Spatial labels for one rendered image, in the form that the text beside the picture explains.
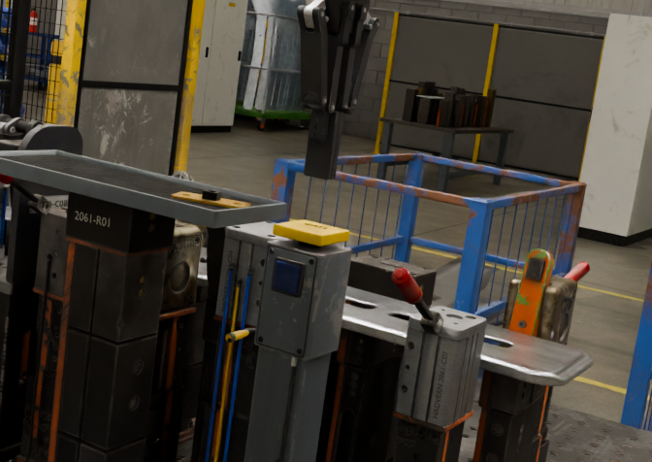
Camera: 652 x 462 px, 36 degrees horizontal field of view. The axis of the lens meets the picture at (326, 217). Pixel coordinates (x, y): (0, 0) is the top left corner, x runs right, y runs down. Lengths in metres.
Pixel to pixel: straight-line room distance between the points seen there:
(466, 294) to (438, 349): 2.11
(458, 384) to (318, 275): 0.24
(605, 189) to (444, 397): 8.13
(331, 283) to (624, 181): 8.21
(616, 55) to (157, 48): 5.13
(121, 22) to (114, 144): 0.58
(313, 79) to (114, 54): 3.86
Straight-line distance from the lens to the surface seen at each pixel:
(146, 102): 5.07
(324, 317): 1.05
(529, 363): 1.27
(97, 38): 4.73
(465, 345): 1.15
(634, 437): 2.05
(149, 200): 1.09
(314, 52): 0.99
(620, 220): 9.23
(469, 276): 3.24
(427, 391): 1.16
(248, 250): 1.25
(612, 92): 9.23
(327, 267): 1.03
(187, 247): 1.38
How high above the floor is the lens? 1.34
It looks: 9 degrees down
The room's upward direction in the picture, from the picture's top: 8 degrees clockwise
